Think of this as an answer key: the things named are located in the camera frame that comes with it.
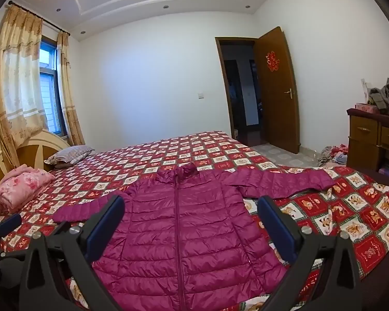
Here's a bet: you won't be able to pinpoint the pile of grey clothes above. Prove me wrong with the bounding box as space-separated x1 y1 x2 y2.
366 78 389 111

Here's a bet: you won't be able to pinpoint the dark framed window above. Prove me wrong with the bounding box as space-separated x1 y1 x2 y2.
39 36 67 137

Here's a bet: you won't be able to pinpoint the pink tissue box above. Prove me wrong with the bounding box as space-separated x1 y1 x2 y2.
355 103 381 114

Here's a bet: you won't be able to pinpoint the pink floral folded quilt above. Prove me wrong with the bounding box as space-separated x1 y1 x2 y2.
0 165 55 215

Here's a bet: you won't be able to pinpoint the heap of mixed clothes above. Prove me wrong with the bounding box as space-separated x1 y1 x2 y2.
317 143 350 166

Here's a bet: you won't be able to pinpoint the brown wooden door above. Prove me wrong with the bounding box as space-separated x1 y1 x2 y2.
253 26 300 154

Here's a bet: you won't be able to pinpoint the cream wooden headboard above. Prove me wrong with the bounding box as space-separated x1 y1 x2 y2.
0 129 72 216

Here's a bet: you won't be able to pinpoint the brown wooden dresser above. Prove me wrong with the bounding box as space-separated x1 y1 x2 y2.
346 108 389 172

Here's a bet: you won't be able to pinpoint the recessed ceiling lights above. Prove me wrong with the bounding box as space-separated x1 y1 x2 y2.
6 0 251 36

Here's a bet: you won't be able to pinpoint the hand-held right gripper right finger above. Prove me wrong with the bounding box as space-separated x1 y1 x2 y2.
257 195 364 311

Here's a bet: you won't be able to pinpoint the grey floral pillow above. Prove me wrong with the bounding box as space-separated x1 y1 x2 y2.
44 146 95 169

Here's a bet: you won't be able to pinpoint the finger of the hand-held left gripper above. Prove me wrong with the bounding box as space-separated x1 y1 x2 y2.
0 214 30 253

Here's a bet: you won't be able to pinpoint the magenta puffer jacket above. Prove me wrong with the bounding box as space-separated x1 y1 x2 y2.
53 163 334 311

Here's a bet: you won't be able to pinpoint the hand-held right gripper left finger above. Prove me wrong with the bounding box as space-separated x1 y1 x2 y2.
18 195 125 311

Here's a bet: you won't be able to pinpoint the wide beige floral curtain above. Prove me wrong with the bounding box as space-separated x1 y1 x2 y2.
0 5 49 167

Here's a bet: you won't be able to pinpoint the dark curtain rod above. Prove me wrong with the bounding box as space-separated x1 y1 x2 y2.
7 2 72 37

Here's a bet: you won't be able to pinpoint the red paper door decoration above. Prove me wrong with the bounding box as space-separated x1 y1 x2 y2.
265 51 278 72

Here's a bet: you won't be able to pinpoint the red printed checked bedspread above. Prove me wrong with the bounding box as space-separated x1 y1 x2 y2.
0 130 389 311

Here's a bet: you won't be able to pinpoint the dark wooden door frame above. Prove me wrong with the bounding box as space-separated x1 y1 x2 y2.
215 37 258 146

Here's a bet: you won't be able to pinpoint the narrow beige floral curtain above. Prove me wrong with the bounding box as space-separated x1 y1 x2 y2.
56 32 86 146

